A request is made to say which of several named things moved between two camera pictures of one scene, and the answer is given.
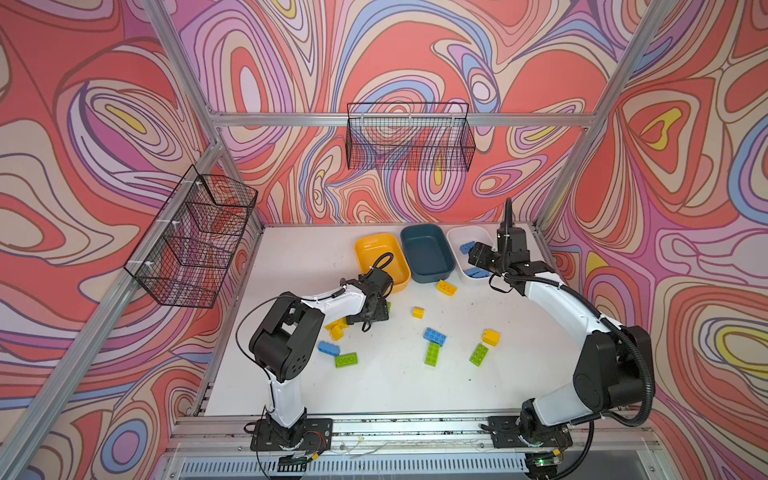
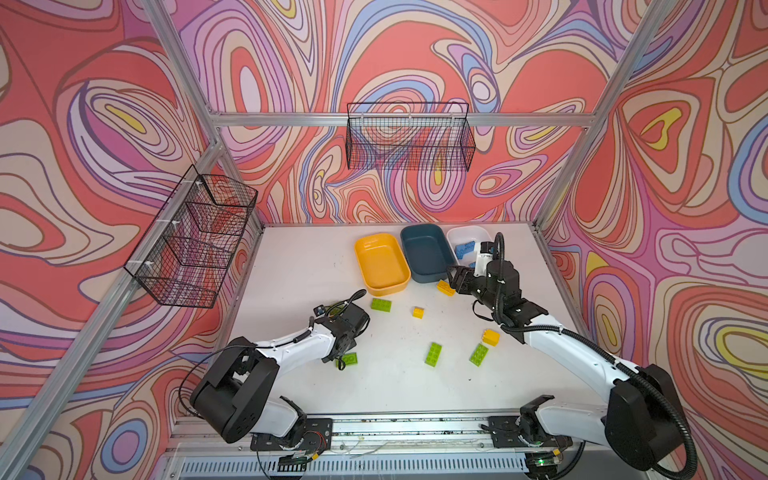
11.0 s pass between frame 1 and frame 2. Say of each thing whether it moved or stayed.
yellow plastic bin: stayed
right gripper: moved
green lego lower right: stayed
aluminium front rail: stayed
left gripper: moved
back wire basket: stayed
